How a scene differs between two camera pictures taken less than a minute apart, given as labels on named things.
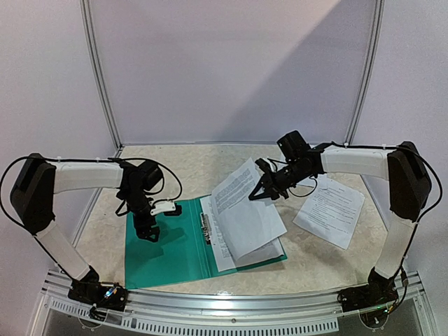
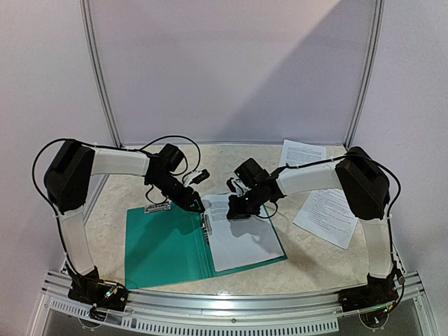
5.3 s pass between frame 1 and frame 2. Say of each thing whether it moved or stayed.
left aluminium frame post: stayed
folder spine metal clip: stayed
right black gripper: moved
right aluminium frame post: stayed
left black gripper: moved
